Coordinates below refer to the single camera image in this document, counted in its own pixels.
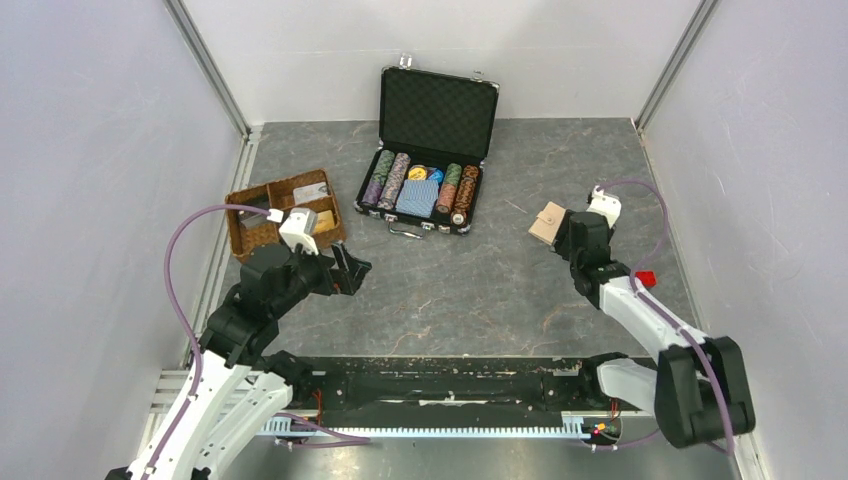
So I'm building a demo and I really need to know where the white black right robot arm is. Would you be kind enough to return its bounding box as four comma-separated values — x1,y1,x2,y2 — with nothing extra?
553,210,756,449

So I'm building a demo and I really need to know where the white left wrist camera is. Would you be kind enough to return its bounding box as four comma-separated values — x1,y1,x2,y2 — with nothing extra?
278,207,319,255

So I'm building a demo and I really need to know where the left aluminium frame post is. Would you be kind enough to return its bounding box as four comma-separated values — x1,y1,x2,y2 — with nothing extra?
163,0,252,139

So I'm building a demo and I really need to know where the white slotted cable duct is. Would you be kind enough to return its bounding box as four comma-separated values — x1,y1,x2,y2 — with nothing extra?
257,414,591,441

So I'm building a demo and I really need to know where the brown woven divided basket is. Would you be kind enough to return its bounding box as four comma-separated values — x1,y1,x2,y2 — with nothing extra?
225,169,347,263

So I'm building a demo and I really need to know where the purple grey chip stack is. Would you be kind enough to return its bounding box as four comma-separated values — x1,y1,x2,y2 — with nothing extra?
377,153,411,210

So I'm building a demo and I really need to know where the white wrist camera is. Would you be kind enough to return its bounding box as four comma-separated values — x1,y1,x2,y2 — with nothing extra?
586,185,622,229
278,207,319,255

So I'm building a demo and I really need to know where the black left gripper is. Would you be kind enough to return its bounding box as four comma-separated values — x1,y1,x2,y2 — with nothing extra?
272,238,372,316

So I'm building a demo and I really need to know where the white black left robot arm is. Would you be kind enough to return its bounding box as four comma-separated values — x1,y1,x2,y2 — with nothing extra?
107,242,372,479

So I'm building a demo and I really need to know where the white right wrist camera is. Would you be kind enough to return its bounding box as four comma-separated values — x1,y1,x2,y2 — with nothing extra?
586,185,622,229

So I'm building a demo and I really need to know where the right aluminium frame post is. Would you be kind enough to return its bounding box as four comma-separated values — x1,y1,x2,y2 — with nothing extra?
633,0,720,136

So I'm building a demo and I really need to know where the dark card in basket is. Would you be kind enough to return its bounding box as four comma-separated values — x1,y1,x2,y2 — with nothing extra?
237,201,270,230

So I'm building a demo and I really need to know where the aluminium frame post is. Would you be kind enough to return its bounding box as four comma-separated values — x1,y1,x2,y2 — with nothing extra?
633,0,720,136
163,0,252,139

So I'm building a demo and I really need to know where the black poker chip case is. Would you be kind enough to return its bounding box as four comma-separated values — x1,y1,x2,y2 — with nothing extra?
354,59,500,235

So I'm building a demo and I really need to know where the purple green chip stack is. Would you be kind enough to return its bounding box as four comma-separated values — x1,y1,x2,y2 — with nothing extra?
362,150,396,206

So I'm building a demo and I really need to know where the blue dealer button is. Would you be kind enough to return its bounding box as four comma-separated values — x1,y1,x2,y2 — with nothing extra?
427,168,444,185

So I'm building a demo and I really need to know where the brown orange chip stack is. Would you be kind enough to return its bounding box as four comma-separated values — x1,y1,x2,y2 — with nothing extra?
451,165,480,226

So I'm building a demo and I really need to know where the red toy brick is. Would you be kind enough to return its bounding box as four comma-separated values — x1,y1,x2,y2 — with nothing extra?
635,270,657,290

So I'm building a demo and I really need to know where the red green chip stack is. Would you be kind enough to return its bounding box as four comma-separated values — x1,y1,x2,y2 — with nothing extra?
435,163,463,214

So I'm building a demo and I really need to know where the yellow dealer button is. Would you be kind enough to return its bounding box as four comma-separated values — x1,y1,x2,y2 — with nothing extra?
407,165,429,180

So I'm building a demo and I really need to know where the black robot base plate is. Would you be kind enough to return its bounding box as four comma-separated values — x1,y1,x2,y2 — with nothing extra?
287,356,641,429

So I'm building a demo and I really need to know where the blue playing card deck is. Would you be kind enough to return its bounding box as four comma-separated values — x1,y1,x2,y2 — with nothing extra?
395,179,439,218

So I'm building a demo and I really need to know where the gold card in basket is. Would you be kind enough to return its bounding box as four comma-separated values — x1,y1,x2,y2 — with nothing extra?
313,210,336,234

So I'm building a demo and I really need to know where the grey card in basket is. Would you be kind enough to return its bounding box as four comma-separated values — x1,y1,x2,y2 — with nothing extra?
292,182,332,205

